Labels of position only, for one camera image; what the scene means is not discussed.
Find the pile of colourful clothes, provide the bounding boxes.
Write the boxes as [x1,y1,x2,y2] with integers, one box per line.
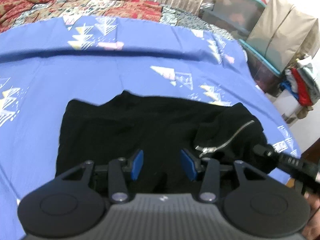
[280,54,319,120]

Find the upper clear storage bin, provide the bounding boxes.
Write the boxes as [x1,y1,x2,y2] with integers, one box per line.
[202,0,266,40]

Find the beige fabric storage bag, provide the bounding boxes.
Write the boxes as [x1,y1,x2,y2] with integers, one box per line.
[247,0,319,72]

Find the blue patterned bed sheet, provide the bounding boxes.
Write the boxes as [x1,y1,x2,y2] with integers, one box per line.
[1,16,301,239]

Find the red floral patchwork quilt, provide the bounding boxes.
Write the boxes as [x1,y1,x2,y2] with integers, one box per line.
[1,0,233,40]

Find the black pants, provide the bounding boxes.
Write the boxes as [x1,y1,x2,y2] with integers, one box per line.
[56,91,276,193]

